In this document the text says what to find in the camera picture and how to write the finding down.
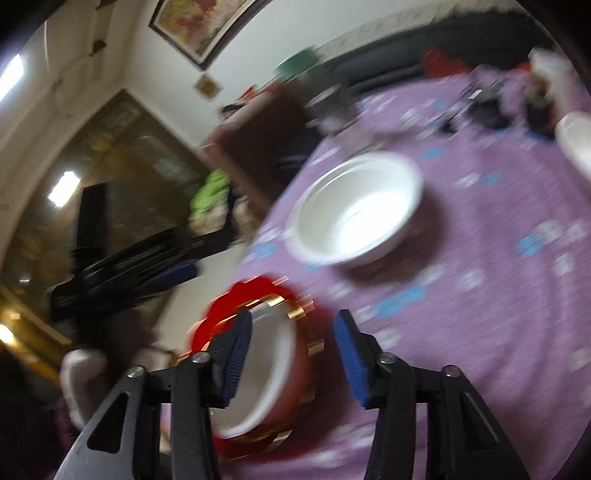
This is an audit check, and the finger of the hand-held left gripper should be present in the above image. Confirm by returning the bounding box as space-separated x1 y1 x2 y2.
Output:
83 228 190 273
115 261 201 301

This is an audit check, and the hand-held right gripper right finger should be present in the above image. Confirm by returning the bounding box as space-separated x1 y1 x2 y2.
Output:
333 309 532 480

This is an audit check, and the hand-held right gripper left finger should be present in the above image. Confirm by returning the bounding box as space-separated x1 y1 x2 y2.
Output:
53 310 254 480

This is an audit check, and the white bowl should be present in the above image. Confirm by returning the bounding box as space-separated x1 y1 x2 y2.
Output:
286 152 424 267
554 112 591 182
210 302 301 439

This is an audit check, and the red glass plate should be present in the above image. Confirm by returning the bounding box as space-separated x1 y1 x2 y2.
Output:
187 276 326 460

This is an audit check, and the person's left hand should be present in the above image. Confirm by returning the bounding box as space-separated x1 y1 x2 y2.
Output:
60 350 109 428

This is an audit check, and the black speaker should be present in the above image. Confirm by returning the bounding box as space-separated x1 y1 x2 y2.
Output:
76 182 109 259

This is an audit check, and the green cloth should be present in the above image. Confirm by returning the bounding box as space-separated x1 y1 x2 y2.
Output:
189 170 232 222

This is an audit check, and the glass-front wooden cabinet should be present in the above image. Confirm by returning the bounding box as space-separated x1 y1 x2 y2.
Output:
0 90 208 324

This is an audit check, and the brown chair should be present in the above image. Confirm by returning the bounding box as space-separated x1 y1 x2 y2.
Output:
201 83 324 208

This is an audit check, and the ceiling light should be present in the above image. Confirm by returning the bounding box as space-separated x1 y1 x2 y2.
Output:
0 53 24 100

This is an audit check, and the green box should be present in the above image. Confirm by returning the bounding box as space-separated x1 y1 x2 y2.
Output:
277 48 319 81

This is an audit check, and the small black gadget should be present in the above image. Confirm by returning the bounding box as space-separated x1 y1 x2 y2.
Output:
438 88 509 134

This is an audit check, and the red object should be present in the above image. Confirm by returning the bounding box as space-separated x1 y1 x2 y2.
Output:
425 48 462 77

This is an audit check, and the small gold wall frame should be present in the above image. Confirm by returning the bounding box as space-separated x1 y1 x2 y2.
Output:
196 74 222 100

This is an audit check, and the framed wall picture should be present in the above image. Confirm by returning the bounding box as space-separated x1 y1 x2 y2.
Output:
148 0 262 71

